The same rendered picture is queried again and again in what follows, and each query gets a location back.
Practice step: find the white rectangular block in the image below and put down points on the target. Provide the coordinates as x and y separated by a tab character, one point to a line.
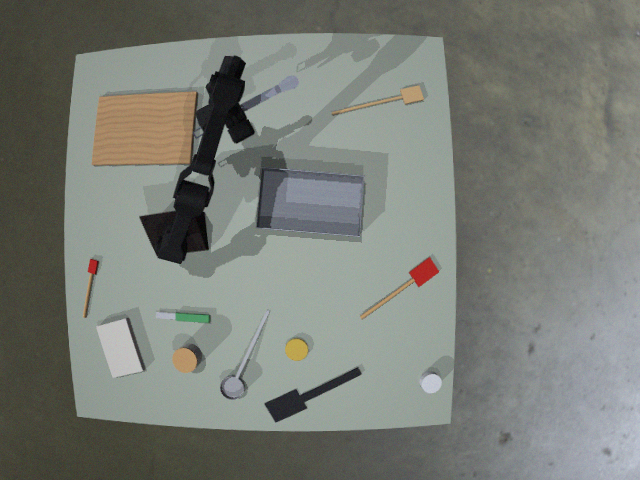
120	347

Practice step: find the wooden board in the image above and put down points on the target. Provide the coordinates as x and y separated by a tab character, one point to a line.
145	129

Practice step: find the green flat bar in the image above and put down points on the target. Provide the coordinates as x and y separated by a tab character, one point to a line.
185	317

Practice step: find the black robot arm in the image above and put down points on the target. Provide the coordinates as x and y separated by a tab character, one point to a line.
226	89

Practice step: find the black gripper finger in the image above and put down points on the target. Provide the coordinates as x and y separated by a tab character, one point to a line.
228	124

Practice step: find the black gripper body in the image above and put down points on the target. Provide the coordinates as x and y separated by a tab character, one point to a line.
242	129

